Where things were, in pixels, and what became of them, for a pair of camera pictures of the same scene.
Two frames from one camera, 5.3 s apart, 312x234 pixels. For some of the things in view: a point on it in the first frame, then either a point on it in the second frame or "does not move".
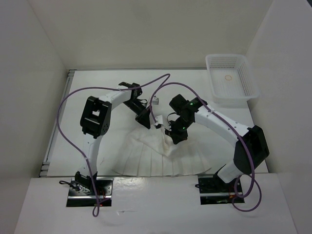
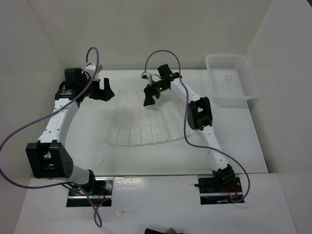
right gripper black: (176, 136) to (148, 90)
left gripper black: (143, 117) to (105, 94)
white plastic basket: (232, 82) does not move
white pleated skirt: (149, 151) to (133, 123)
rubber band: (228, 79) does not move
